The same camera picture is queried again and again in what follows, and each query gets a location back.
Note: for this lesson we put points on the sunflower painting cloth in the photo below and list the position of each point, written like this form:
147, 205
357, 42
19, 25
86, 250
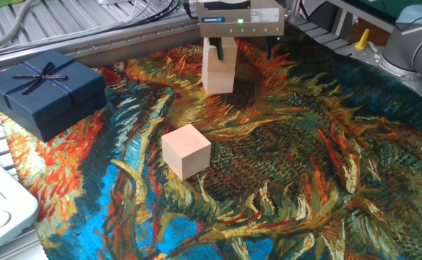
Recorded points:
269, 180

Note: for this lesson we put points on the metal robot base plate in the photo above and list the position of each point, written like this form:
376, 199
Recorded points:
388, 70

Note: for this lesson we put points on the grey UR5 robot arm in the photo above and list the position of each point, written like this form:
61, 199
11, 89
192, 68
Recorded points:
413, 43

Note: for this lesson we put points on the navy gift box with ribbon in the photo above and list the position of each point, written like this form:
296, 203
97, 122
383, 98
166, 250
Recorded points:
45, 94

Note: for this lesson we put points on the light wooden cube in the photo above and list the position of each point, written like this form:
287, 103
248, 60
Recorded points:
229, 54
185, 153
218, 83

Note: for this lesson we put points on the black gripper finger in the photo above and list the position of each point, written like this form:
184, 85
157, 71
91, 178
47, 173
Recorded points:
272, 47
217, 48

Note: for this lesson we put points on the white plastic device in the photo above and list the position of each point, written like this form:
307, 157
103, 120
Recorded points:
1, 202

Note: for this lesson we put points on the grey Schunk gripper body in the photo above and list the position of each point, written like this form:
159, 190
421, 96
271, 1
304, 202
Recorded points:
240, 27

